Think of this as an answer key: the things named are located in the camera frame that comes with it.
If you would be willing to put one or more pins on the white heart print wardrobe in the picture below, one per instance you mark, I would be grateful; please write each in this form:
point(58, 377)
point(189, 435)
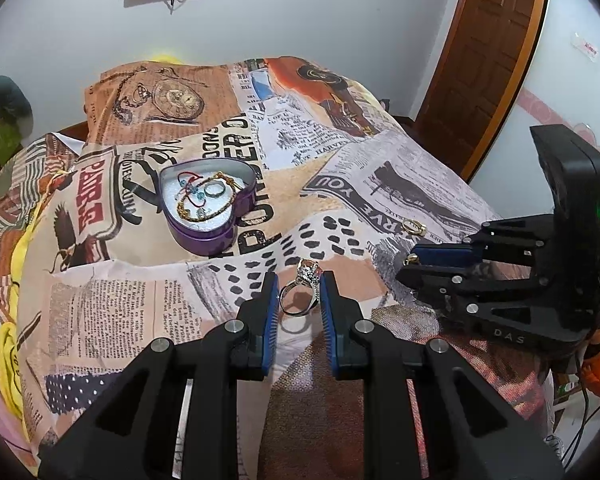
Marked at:
point(565, 120)

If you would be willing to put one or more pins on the yellow plush object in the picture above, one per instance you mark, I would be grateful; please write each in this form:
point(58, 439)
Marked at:
point(167, 58)

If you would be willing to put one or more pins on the yellow cloth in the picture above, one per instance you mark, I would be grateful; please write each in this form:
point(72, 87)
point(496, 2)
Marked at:
point(12, 350)

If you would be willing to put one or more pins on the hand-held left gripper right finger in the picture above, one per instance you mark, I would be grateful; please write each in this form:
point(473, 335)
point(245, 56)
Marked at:
point(328, 325)

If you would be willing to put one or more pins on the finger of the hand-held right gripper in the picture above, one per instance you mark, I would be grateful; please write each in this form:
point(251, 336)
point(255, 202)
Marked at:
point(480, 290)
point(440, 255)

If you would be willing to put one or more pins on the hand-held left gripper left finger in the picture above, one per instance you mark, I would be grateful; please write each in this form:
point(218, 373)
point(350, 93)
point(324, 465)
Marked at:
point(271, 325)

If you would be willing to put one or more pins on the brown wooden door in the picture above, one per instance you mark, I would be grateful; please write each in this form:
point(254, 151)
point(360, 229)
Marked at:
point(490, 60)

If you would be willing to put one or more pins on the purple heart-shaped tin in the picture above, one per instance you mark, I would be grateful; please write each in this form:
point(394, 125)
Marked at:
point(205, 240)

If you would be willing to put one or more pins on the newspaper print blanket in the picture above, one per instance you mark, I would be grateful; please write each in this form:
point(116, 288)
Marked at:
point(330, 185)

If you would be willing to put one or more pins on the white red sticker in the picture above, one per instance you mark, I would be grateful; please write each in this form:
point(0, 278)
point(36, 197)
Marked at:
point(585, 49)

